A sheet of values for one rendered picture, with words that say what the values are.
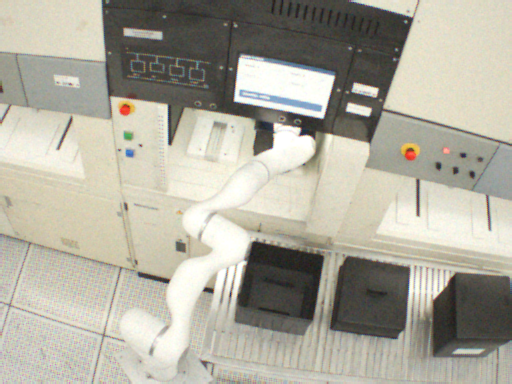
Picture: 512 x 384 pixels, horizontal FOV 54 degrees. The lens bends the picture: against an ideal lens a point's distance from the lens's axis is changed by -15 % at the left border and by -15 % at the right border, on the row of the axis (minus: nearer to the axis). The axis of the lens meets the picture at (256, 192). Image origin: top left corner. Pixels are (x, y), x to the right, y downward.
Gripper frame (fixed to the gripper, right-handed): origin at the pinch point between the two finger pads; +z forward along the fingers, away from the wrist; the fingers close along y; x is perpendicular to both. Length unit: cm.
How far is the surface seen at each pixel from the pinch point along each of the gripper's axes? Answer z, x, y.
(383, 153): -32.9, 18.8, 31.4
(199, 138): -1.6, -28.9, -33.9
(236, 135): 3.0, -28.9, -18.9
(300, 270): -49, -41, 15
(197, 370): -97, -43, -18
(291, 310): -66, -42, 13
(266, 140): -10.3, -12.8, -6.6
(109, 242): -29, -85, -74
